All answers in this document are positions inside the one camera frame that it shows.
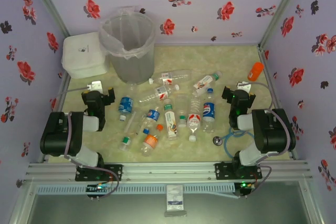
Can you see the white-label green-cap plastic bottle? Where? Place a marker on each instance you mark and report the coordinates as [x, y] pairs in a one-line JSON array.
[[206, 81], [170, 121]]

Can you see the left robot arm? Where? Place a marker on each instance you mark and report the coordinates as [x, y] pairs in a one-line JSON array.
[[55, 134]]

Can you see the white label card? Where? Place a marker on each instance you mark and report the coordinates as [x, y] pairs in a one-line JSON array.
[[174, 195]]

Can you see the aluminium front rail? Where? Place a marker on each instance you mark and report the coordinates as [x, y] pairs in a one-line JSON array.
[[168, 171]]

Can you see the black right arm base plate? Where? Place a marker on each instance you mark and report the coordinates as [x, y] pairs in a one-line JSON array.
[[223, 171]]

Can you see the wide clear green-cap bottle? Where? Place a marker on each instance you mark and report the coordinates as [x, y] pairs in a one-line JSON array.
[[181, 117]]

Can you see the orange-label orange-cap bottle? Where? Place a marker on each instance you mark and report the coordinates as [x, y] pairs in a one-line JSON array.
[[151, 140]]

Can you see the slim clear green-cap bottle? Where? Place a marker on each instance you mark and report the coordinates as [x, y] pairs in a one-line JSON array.
[[126, 140]]

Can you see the aluminium lower frame bar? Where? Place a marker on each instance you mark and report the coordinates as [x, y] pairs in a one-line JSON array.
[[21, 203], [312, 203]]

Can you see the orange pill bottle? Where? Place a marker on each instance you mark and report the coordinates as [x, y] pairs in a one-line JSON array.
[[256, 71]]

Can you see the clear bottle red-white label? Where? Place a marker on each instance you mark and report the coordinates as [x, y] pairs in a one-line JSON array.
[[169, 75], [160, 93]]

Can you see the clear plastic bin liner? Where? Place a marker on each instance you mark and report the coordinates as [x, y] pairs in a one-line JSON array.
[[110, 40]]

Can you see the aluminium corner post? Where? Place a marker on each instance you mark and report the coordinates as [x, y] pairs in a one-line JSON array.
[[52, 6], [281, 9]]

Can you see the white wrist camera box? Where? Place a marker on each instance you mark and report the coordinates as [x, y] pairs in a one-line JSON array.
[[244, 85], [95, 85]]

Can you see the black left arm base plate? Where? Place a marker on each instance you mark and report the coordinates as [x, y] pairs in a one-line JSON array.
[[115, 171]]

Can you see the blue-label white-cap plastic bottle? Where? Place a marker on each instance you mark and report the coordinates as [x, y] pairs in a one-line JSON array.
[[126, 104]]

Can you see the upright-print red-white label bottle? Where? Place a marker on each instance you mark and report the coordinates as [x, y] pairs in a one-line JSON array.
[[193, 120]]

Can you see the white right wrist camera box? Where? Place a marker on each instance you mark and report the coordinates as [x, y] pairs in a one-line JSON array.
[[244, 85]]

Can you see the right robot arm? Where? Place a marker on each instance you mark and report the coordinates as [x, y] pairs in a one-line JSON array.
[[273, 132]]

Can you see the Pepsi bottle blue cap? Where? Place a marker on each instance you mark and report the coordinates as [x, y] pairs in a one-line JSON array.
[[209, 110], [151, 116]]

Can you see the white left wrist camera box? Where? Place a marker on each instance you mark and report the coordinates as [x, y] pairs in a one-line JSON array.
[[95, 85]]

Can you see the transparent plastic bin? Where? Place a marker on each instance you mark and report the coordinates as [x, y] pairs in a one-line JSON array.
[[134, 64]]

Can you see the white lidded storage box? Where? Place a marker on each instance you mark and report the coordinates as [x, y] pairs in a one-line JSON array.
[[81, 53]]

